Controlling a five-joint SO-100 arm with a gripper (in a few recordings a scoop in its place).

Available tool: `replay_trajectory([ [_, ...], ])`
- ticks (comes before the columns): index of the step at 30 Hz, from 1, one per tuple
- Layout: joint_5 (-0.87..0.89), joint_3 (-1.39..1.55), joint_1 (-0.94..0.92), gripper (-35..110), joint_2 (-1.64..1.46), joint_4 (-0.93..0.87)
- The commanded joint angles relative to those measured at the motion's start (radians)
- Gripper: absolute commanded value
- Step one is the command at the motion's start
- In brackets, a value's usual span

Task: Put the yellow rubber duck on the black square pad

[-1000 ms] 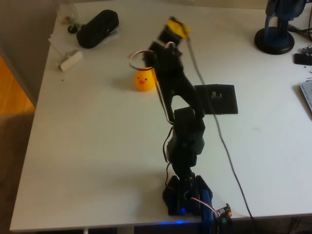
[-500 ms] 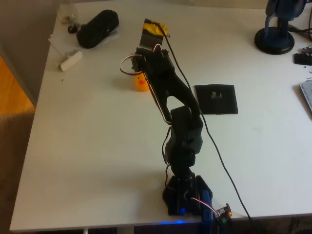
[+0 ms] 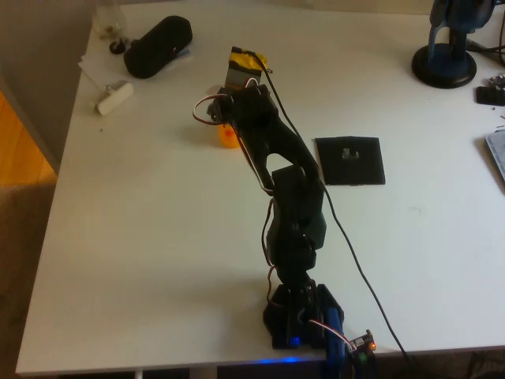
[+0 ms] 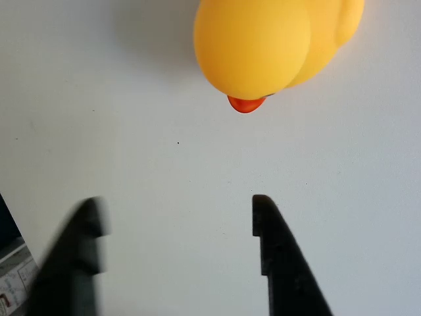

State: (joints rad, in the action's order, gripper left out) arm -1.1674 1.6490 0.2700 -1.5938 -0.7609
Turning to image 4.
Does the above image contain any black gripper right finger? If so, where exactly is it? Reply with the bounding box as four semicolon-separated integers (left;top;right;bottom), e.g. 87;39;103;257
251;194;335;316

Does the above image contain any yellow rubber duck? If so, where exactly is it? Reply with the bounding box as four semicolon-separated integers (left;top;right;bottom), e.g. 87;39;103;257
193;0;366;115

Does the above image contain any printed paper item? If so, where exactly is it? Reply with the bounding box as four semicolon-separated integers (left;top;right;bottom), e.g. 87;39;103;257
0;243;37;316

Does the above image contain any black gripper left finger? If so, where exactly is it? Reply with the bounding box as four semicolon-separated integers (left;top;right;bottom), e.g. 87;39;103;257
24;196;112;316

